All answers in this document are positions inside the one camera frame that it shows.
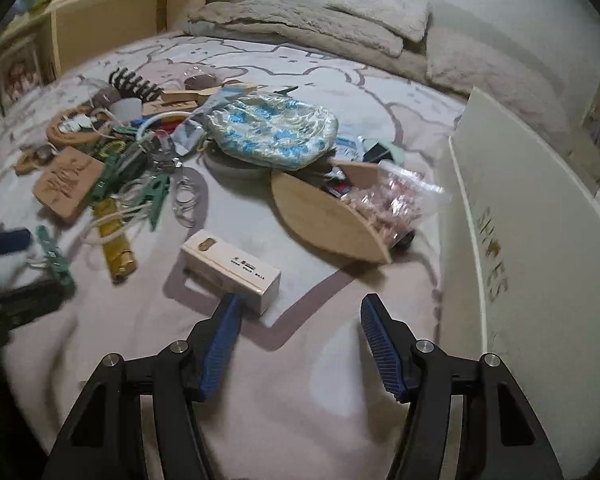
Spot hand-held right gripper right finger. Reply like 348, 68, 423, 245
360, 292, 563, 480

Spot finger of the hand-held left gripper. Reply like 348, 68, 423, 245
0, 280, 67, 322
0, 228, 33, 260

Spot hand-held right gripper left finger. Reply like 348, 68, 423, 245
42, 292, 244, 480

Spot small pale rectangular box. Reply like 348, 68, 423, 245
180, 229, 282, 317

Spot white shoe box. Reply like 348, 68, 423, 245
447, 85, 600, 480

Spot square carved wooden coaster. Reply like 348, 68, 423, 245
32, 146, 106, 221

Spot small brown wooden piece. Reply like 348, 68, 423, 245
15, 145, 56, 176

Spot gold foil bar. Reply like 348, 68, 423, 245
92, 197, 138, 283

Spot round cow print coaster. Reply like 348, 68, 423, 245
46, 105, 101, 148

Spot boat-shaped wooden tray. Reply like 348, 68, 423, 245
271, 160, 393, 265

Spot black gold round badge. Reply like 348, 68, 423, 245
97, 141, 127, 162

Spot bag of pink candies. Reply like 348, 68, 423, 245
350, 162, 451, 241

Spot clear display case with doll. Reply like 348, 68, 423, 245
0, 40, 46, 106

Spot mint green round compact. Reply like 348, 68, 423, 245
365, 137, 406, 163

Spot dark hair claw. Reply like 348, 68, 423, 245
107, 66, 163, 103

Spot clear blue-print packets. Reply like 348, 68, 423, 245
335, 132, 366, 161

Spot carved wooden tag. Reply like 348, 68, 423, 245
142, 100, 198, 118

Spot floral fabric pouch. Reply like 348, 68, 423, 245
205, 92, 340, 171

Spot wooden bedside shelf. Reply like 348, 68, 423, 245
0, 0, 251, 111

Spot wooden comb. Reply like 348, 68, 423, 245
161, 81, 258, 106

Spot brown thing in clear bag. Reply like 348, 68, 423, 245
184, 67, 221, 92

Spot beige folded blanket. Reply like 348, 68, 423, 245
182, 0, 600, 181

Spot grey knitted pillow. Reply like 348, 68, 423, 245
187, 0, 406, 58
425, 27, 576, 156

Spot fluffy square pillow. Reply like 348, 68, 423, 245
325, 0, 433, 43

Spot white cord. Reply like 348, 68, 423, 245
82, 195, 146, 248

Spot clear wire rings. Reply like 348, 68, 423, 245
172, 165, 203, 226

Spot white plastic ring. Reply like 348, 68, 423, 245
137, 111, 191, 148

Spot brown fluffy hair tie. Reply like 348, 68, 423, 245
92, 85, 121, 111

